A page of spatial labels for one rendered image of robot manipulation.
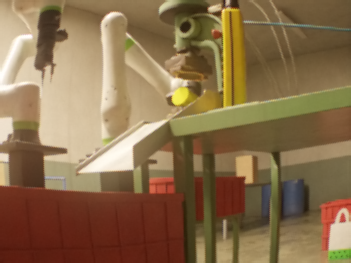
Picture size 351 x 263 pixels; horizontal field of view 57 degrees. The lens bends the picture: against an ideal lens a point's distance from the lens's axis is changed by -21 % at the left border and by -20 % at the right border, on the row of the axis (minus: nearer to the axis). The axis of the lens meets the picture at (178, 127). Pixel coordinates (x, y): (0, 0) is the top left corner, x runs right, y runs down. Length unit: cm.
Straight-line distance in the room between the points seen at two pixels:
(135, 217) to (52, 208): 23
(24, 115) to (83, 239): 70
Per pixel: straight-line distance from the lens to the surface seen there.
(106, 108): 158
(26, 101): 137
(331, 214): 367
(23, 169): 132
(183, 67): 140
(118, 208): 83
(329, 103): 86
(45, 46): 123
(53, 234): 73
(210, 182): 167
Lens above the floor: 75
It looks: 10 degrees up
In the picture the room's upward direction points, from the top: 2 degrees counter-clockwise
